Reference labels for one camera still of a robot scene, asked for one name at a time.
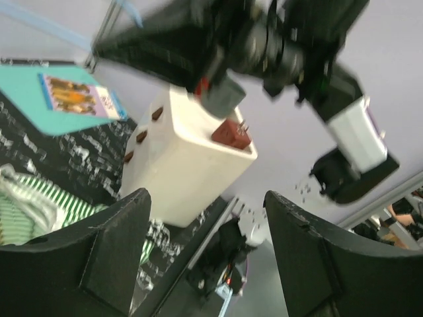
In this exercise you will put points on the white rectangular bin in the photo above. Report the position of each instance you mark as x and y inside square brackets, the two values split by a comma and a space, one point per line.
[172, 155]

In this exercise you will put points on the teal cutting mat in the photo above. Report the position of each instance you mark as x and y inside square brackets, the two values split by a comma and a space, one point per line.
[20, 84]

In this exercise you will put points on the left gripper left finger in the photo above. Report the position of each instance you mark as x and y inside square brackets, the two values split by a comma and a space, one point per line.
[86, 269]

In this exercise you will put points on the red brown plug cube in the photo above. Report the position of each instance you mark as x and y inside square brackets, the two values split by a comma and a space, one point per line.
[232, 134]

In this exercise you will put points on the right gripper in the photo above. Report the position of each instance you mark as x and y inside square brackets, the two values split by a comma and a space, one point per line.
[176, 44]

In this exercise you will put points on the light blue wire hanger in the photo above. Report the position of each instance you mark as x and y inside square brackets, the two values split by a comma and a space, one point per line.
[75, 22]

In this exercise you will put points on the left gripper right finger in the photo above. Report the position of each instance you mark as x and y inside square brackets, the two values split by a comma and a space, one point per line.
[328, 271]

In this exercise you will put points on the green striped tank top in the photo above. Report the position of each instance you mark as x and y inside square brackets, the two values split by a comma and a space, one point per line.
[32, 206]

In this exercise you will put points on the small picture book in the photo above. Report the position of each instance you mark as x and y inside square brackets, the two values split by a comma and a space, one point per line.
[79, 98]

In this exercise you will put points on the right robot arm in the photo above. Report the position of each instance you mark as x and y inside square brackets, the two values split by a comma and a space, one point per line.
[360, 160]

